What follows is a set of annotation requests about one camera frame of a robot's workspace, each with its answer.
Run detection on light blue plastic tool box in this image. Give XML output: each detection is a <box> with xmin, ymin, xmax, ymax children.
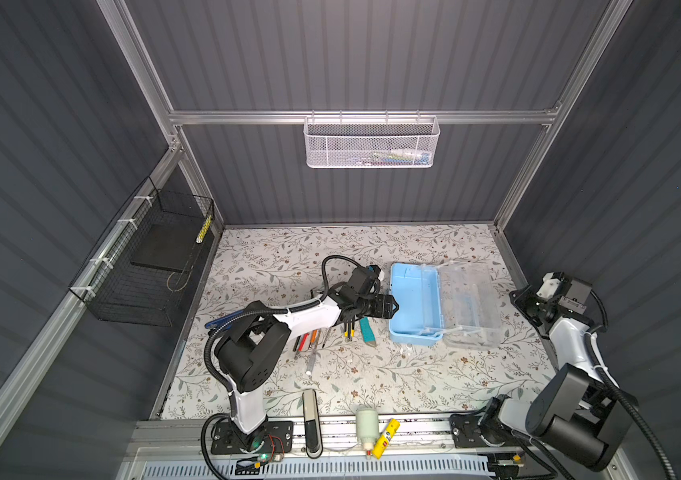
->
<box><xmin>389</xmin><ymin>262</ymin><xmax>504</xmax><ymax>349</ymax></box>

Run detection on white plastic bottle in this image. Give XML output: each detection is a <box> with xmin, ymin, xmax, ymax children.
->
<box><xmin>356</xmin><ymin>408</ymin><xmax>380</xmax><ymax>454</ymax></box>

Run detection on black silver flat device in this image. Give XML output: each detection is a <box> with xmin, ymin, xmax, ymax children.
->
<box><xmin>302</xmin><ymin>389</ymin><xmax>324</xmax><ymax>459</ymax></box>

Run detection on red handled hex key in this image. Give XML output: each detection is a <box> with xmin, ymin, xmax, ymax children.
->
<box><xmin>294</xmin><ymin>333</ymin><xmax>312</xmax><ymax>357</ymax></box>

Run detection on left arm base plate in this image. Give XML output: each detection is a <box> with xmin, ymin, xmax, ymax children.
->
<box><xmin>208</xmin><ymin>420</ymin><xmax>294</xmax><ymax>455</ymax></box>

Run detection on white perforated cable tray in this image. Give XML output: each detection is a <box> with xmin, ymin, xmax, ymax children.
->
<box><xmin>138</xmin><ymin>454</ymin><xmax>495</xmax><ymax>480</ymax></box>

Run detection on black pad in basket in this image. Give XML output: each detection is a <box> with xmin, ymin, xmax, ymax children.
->
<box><xmin>130</xmin><ymin>224</ymin><xmax>198</xmax><ymax>273</ymax></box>

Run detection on orange handled hex key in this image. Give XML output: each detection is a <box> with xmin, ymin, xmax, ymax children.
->
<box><xmin>308</xmin><ymin>330</ymin><xmax>320</xmax><ymax>350</ymax></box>

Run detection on black wire mesh basket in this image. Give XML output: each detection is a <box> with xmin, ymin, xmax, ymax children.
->
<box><xmin>70</xmin><ymin>181</ymin><xmax>216</xmax><ymax>327</ymax></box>

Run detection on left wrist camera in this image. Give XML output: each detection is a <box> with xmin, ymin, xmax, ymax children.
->
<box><xmin>368</xmin><ymin>264</ymin><xmax>385</xmax><ymax>280</ymax></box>

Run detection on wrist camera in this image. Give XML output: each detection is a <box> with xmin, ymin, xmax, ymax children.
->
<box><xmin>368</xmin><ymin>264</ymin><xmax>385</xmax><ymax>280</ymax></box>
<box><xmin>536</xmin><ymin>272</ymin><xmax>567</xmax><ymax>301</ymax></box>

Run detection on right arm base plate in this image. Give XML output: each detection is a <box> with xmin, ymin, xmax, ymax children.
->
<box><xmin>449</xmin><ymin>413</ymin><xmax>521</xmax><ymax>449</ymax></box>

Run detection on yellow glue tube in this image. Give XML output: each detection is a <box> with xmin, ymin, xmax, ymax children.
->
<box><xmin>372</xmin><ymin>419</ymin><xmax>401</xmax><ymax>459</ymax></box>

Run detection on white wire mesh basket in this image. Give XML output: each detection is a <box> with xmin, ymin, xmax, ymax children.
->
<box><xmin>302</xmin><ymin>115</ymin><xmax>441</xmax><ymax>169</ymax></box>

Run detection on teal handled tool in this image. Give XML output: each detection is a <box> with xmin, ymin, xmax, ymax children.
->
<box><xmin>360</xmin><ymin>317</ymin><xmax>377</xmax><ymax>347</ymax></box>

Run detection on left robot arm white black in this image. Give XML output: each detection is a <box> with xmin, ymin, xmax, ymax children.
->
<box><xmin>202</xmin><ymin>254</ymin><xmax>400</xmax><ymax>435</ymax></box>

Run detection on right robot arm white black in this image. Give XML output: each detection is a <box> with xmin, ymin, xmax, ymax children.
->
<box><xmin>478</xmin><ymin>272</ymin><xmax>677</xmax><ymax>479</ymax></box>

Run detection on yellow tube in black basket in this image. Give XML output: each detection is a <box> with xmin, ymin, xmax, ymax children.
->
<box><xmin>196</xmin><ymin>216</ymin><xmax>212</xmax><ymax>244</ymax></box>

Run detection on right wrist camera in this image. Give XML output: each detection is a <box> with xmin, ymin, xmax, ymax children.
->
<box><xmin>536</xmin><ymin>272</ymin><xmax>567</xmax><ymax>301</ymax></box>

